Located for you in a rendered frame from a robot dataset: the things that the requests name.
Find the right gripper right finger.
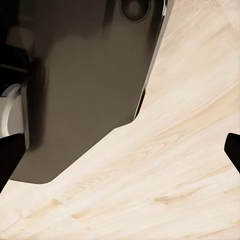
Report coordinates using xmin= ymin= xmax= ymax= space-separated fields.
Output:
xmin=224 ymin=132 xmax=240 ymax=173

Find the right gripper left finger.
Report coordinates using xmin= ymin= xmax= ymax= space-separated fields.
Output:
xmin=0 ymin=133 xmax=26 ymax=193

